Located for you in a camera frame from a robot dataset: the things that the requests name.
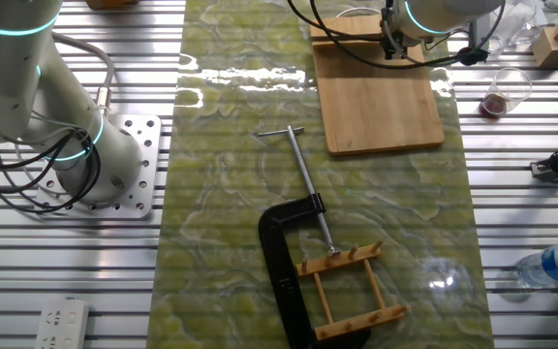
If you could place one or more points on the wooden peg rack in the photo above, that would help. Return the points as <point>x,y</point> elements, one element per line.
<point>337,262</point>

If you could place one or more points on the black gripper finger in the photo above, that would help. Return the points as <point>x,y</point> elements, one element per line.
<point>395,54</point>

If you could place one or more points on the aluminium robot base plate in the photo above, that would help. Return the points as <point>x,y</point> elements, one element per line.
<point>148,145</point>

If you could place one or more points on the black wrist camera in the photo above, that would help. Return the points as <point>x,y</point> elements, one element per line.
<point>470,56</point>

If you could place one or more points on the black C-clamp steel screw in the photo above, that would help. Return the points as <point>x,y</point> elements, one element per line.
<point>279,262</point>

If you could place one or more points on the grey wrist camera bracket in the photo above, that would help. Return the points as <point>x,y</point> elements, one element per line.
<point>475,34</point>

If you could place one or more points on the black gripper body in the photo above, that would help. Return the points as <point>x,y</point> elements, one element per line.
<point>393,31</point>

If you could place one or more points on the large wooden block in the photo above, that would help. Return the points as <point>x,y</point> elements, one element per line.
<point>550,51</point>

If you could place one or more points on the glass beaker with dark liquid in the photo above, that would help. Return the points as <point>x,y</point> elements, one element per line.
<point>494,104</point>

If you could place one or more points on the empty clear beaker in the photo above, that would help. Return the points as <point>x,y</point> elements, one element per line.
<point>526,29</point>

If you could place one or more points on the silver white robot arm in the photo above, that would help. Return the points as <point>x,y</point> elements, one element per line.
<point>114,160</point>

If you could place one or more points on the white power strip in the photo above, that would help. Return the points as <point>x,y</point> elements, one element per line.
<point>61,322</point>

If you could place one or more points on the bamboo cutting board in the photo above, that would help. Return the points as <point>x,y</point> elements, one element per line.
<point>376,106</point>

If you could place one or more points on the plastic water bottle blue label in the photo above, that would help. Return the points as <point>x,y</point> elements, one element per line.
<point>555,264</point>

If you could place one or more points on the green marble pattern mat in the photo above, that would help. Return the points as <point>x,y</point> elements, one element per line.
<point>221,218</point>

